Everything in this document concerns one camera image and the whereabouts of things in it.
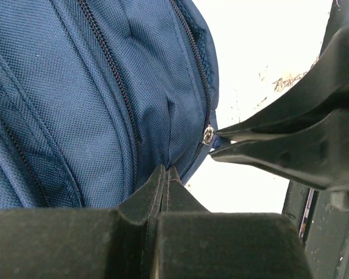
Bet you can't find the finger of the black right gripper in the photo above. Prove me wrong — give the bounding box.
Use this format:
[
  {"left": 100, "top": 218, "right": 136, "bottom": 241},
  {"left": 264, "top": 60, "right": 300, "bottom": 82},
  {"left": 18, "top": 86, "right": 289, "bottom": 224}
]
[
  {"left": 211, "top": 110, "right": 349, "bottom": 191},
  {"left": 217, "top": 26, "right": 349, "bottom": 140}
]

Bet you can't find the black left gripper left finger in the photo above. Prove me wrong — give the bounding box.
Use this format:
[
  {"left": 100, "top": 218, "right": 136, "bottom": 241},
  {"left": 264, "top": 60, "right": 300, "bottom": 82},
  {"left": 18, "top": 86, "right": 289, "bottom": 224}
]
[{"left": 0, "top": 166, "right": 165, "bottom": 278}]

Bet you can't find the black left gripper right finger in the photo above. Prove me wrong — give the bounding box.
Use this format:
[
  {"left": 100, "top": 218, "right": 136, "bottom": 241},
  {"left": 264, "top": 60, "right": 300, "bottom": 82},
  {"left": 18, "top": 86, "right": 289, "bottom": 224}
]
[{"left": 154, "top": 168, "right": 311, "bottom": 278}]

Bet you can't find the navy blue student backpack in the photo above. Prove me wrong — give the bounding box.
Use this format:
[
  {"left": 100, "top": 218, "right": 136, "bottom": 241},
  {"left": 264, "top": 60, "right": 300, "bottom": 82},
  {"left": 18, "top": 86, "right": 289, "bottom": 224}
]
[{"left": 0, "top": 1, "right": 219, "bottom": 209}]

